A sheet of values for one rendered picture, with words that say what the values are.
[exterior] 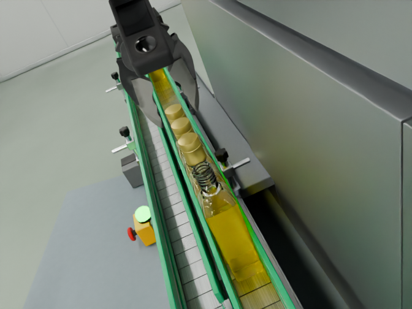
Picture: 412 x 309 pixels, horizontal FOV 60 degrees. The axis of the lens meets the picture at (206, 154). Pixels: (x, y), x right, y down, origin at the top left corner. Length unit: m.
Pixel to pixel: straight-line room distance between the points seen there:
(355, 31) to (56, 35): 6.30
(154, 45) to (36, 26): 6.10
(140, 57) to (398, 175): 0.27
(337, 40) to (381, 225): 0.16
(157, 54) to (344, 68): 0.20
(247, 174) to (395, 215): 0.61
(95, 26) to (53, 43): 0.74
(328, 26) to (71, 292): 0.95
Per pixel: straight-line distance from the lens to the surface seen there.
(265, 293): 0.68
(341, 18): 0.27
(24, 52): 6.63
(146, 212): 0.97
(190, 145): 0.56
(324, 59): 0.32
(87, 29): 6.43
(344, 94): 0.28
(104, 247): 1.11
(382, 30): 0.24
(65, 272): 1.14
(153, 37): 0.42
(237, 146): 0.99
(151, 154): 1.11
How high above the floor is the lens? 1.47
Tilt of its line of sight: 36 degrees down
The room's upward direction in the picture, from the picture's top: 23 degrees counter-clockwise
